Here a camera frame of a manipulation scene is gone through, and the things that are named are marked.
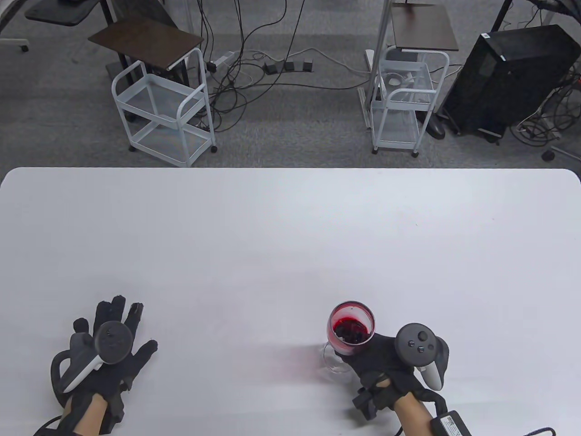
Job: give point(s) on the person's right hand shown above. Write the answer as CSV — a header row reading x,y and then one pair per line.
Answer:
x,y
376,359

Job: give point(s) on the person's left hand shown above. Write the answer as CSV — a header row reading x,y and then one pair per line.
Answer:
x,y
120,372

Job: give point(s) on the wine glass with red liquid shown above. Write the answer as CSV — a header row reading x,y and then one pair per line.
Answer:
x,y
349,334

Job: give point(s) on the person's left forearm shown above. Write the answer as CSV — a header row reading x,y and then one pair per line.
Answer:
x,y
91,418

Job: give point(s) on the person's right forearm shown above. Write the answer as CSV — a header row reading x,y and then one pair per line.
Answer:
x,y
413,418

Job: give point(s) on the black and white left controller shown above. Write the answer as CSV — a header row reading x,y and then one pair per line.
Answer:
x,y
113,340

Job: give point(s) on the black and white controller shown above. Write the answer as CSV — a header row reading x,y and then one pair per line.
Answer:
x,y
415,343
113,340

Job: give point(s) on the black and white right controller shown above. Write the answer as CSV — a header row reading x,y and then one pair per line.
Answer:
x,y
415,343

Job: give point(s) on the black box with white label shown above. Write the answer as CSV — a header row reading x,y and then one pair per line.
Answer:
x,y
451,424

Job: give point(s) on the black shoe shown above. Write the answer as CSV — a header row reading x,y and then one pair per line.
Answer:
x,y
435,127

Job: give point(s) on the white metal cart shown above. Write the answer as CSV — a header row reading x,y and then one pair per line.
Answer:
x,y
159,97
399,102

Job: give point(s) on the white chair base leg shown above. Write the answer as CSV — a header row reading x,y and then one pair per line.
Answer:
x,y
563,153

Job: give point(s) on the black power adapter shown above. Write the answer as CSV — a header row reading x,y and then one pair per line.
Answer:
x,y
306,66
271,68
289,66

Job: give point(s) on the white stand column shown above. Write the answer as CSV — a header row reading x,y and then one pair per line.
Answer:
x,y
380,50

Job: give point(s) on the black computer tower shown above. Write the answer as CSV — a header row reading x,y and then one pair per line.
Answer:
x,y
504,77

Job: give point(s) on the white power strip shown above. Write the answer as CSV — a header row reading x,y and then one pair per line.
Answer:
x,y
222,60

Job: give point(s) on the brown top side table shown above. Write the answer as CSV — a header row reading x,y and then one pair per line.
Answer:
x,y
424,27
145,41

